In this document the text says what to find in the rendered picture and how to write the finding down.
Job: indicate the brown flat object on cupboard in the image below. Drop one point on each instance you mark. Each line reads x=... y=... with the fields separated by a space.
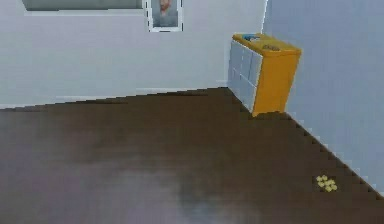
x=270 y=47

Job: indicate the blue object on cupboard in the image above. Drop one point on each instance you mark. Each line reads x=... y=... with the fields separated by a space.
x=250 y=37

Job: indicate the grey window with white sill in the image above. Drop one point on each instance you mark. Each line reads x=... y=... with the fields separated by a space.
x=83 y=4

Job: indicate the yellow flower cluster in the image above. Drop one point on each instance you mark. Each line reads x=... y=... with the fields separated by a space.
x=326 y=183

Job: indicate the yellow cupboard with white drawers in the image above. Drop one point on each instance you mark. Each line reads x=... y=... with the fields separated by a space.
x=275 y=80

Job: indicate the white framed portrait picture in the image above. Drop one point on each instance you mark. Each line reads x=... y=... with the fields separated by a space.
x=165 y=13

